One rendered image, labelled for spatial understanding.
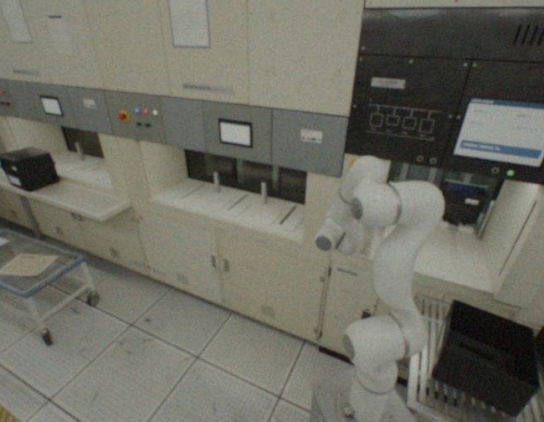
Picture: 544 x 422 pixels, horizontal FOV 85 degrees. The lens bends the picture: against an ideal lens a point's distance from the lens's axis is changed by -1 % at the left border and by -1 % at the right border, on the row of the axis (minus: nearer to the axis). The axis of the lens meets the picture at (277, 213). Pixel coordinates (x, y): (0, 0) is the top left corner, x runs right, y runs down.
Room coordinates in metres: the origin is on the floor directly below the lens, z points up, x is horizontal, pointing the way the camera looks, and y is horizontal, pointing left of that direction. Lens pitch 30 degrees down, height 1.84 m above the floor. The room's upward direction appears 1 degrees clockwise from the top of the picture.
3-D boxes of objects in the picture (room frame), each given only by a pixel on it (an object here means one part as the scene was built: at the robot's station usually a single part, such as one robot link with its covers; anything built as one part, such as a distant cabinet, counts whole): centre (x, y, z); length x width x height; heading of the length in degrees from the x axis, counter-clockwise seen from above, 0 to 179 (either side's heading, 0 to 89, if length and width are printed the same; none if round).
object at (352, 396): (0.56, -0.31, 0.85); 0.19 x 0.19 x 0.18
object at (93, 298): (1.70, 1.88, 0.24); 0.97 x 0.52 x 0.48; 68
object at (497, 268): (1.54, -0.87, 0.98); 0.95 x 0.88 x 1.95; 156
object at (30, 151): (2.19, 1.96, 0.93); 0.30 x 0.28 x 0.26; 63
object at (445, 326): (0.72, -0.78, 0.85); 0.28 x 0.28 x 0.17; 58
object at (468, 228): (1.64, -1.10, 0.89); 0.22 x 0.21 x 0.04; 156
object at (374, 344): (0.55, -0.28, 1.07); 0.19 x 0.12 x 0.24; 106
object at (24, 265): (1.60, 1.72, 0.47); 0.31 x 0.23 x 0.02; 87
